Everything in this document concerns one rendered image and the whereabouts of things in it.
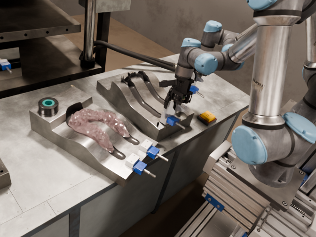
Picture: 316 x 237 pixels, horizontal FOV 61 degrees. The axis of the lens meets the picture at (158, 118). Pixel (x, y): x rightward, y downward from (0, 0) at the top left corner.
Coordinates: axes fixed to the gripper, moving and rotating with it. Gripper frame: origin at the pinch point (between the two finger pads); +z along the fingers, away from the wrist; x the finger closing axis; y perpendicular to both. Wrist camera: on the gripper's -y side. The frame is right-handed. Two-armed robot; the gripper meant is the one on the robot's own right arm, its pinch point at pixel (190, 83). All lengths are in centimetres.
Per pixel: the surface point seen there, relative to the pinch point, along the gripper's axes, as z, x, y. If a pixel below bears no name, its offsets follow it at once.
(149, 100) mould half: 6.7, -24.1, -5.3
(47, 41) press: 16, -33, -99
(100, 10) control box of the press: -14, -11, -73
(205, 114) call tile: 11.4, 1.1, 15.2
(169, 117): 1.3, -30.5, 14.3
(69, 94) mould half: 4, -59, -25
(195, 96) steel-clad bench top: 15.1, 14.4, -2.3
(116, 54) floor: 95, 100, -185
